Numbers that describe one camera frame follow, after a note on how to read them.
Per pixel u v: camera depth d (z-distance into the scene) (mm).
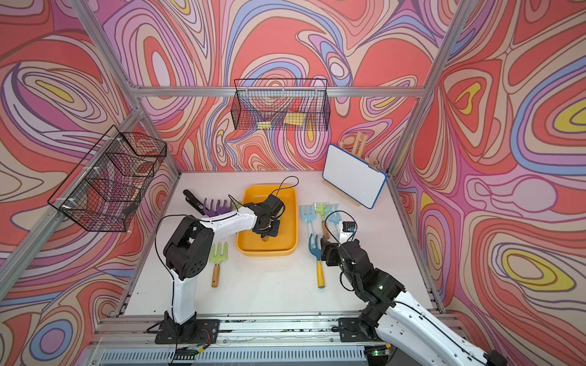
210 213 1024
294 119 905
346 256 524
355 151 931
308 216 1004
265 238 931
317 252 905
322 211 1044
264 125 823
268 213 765
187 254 515
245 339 727
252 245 933
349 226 638
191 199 1046
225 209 1044
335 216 1022
